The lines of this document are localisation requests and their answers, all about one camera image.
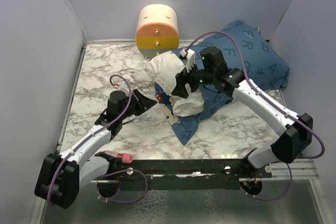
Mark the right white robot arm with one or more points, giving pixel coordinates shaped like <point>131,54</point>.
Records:
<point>294,131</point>

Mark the pink capped small bottle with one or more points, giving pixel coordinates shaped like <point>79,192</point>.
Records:
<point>124,158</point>

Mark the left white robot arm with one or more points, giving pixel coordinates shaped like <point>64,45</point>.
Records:
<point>62,175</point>

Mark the round pastel drawer cabinet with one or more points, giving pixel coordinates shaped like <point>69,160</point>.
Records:
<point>157,30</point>

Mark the blue patterned pillowcase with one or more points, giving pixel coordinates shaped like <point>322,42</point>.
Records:
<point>244,46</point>

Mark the aluminium frame rail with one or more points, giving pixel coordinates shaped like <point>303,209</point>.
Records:
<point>301,169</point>

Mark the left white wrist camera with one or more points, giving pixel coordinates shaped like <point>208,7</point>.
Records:
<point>124,87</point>

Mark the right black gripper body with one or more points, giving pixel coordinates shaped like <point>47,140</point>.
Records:
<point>195,77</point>

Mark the white pillow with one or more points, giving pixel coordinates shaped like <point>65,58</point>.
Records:
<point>163,69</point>

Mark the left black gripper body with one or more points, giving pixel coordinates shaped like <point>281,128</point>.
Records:
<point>135,107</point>

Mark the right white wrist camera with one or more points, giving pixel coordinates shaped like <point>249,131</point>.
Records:
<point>188,58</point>

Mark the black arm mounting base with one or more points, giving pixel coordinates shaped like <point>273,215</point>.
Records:
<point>178,174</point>

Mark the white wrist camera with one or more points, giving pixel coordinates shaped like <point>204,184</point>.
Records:
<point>188,58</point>
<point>124,87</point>

